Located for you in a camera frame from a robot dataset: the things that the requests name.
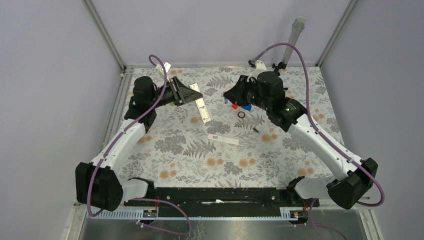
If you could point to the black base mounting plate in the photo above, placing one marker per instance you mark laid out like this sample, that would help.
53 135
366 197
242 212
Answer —
233 200

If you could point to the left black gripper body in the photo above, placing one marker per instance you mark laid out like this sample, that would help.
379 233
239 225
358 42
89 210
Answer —
170 94

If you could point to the white remote battery cover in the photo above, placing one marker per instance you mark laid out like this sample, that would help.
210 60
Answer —
223 139

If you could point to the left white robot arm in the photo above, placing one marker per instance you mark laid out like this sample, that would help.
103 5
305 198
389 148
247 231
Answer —
97 182

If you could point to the grey tube on tripod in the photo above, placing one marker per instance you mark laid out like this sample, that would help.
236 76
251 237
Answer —
297 27

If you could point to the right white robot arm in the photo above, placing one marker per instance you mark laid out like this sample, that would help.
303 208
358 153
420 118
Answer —
352 175

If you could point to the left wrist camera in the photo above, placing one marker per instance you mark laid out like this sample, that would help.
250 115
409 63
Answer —
164 70

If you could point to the black mini tripod stand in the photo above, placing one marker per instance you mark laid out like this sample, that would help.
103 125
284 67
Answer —
280 68

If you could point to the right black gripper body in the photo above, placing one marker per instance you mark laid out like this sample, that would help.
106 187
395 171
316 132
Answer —
252 97

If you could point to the blue plastic cap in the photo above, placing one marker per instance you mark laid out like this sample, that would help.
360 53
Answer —
247 108

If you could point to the white remote control body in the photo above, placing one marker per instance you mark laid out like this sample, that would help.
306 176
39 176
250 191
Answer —
204 114

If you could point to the floral patterned table mat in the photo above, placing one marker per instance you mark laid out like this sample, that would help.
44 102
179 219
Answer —
176 151

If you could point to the slotted cable duct rail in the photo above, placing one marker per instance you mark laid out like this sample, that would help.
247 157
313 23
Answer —
150 213

